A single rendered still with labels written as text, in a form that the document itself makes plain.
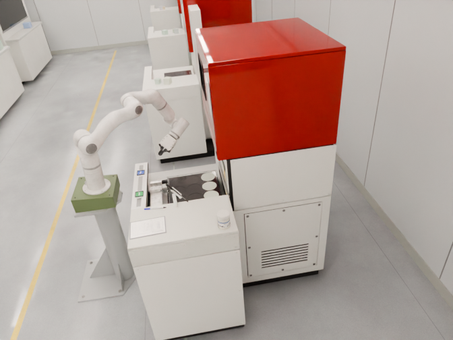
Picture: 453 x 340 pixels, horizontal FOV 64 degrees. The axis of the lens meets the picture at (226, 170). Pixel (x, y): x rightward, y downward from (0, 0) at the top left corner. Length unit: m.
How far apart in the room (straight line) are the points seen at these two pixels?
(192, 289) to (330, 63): 1.56
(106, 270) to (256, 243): 1.33
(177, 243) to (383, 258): 1.90
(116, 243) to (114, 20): 7.85
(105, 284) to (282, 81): 2.19
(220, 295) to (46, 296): 1.57
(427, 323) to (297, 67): 1.99
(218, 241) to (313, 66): 1.10
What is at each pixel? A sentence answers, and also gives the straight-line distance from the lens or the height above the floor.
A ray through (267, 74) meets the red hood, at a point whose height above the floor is 1.72.
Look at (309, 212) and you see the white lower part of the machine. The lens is 2.62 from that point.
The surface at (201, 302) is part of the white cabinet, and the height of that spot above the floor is 0.40.
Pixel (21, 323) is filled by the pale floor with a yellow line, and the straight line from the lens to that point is 3.39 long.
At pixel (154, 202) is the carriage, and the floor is 0.88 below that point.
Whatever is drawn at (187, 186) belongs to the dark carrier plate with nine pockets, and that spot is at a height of 0.90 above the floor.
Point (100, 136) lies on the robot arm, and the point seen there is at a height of 1.33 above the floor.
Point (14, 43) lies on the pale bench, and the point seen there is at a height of 0.82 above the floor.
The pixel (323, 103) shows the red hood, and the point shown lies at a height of 1.51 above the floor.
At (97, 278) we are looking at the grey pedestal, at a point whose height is 0.01.
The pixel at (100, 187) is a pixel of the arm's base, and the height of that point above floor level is 0.95.
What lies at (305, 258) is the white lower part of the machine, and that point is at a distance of 2.93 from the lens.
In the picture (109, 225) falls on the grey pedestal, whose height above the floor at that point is 0.62.
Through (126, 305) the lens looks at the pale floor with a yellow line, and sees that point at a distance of 3.13.
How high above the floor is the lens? 2.39
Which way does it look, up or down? 34 degrees down
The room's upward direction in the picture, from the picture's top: 5 degrees counter-clockwise
